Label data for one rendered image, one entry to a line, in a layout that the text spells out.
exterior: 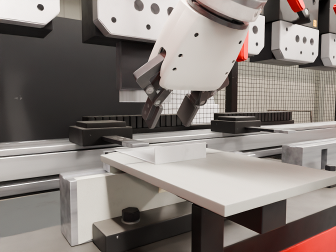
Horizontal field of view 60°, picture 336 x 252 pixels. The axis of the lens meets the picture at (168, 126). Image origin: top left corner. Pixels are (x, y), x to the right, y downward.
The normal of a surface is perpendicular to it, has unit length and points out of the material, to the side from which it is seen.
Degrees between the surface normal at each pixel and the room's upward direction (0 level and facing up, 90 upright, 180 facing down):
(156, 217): 0
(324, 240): 90
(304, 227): 90
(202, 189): 0
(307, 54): 90
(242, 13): 129
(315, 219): 90
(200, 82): 136
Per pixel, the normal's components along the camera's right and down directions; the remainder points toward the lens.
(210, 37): 0.34, 0.68
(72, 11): 0.62, 0.06
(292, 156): -0.83, 0.04
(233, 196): 0.00, -1.00
